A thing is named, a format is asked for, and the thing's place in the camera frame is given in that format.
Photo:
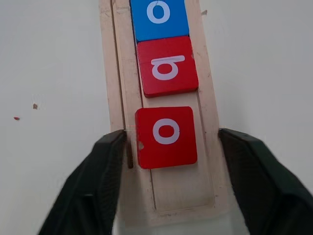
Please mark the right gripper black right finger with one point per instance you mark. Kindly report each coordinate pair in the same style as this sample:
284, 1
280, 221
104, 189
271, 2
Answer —
266, 191

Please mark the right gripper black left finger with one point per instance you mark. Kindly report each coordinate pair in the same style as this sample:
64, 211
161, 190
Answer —
93, 191

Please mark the red letter tile o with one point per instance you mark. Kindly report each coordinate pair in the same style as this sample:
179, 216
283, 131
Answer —
146, 122

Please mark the red letter tile b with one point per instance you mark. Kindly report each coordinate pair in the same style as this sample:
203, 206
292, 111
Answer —
171, 85

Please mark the wooden letter tray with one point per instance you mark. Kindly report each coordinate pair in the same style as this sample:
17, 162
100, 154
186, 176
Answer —
176, 191

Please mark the blue letter tile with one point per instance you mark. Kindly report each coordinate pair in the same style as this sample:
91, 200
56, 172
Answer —
171, 29

